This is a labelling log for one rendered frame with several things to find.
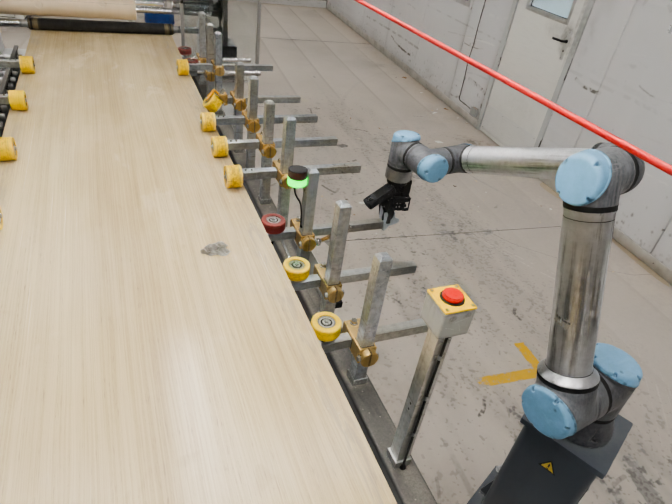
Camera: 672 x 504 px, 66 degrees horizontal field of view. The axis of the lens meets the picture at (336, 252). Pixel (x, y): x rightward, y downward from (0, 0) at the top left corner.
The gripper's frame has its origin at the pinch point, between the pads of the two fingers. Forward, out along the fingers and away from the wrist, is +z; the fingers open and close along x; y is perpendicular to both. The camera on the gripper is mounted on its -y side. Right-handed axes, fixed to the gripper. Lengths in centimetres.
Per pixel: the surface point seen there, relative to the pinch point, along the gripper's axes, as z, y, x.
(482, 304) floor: 83, 95, 30
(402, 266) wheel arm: -2.1, -5.3, -25.9
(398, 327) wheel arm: -1, -19, -50
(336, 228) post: -23, -33, -30
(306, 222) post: -9.4, -32.3, -5.8
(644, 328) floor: 83, 180, -11
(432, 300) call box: -39, -35, -79
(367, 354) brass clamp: -2, -33, -58
